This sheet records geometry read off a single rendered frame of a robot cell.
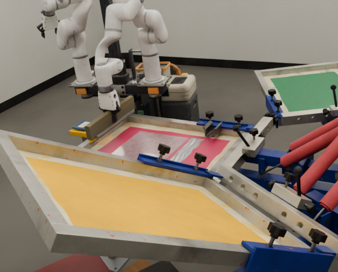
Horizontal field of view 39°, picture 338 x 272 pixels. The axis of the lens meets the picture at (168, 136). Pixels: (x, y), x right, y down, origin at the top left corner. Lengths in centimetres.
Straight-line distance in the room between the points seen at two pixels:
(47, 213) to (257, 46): 541
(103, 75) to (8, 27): 396
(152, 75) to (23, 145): 146
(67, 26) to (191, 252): 191
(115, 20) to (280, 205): 129
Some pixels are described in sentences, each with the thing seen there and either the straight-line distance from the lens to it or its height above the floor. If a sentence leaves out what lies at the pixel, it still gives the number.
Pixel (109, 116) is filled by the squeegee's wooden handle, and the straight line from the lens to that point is 242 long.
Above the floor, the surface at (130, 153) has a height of 95.
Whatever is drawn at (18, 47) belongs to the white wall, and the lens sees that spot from 631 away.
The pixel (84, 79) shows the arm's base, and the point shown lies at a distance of 292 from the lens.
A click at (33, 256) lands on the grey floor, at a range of 350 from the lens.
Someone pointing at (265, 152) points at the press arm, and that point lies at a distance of 210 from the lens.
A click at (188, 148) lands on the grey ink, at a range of 235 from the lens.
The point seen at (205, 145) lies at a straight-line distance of 237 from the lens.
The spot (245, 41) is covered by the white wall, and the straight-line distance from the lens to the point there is 623.
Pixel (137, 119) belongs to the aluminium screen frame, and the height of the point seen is 98.
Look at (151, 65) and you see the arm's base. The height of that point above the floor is 124.
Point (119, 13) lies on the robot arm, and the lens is 239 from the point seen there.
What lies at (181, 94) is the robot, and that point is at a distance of 333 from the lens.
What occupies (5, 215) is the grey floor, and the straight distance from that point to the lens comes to 404.
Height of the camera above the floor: 205
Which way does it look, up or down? 26 degrees down
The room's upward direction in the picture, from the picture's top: 8 degrees counter-clockwise
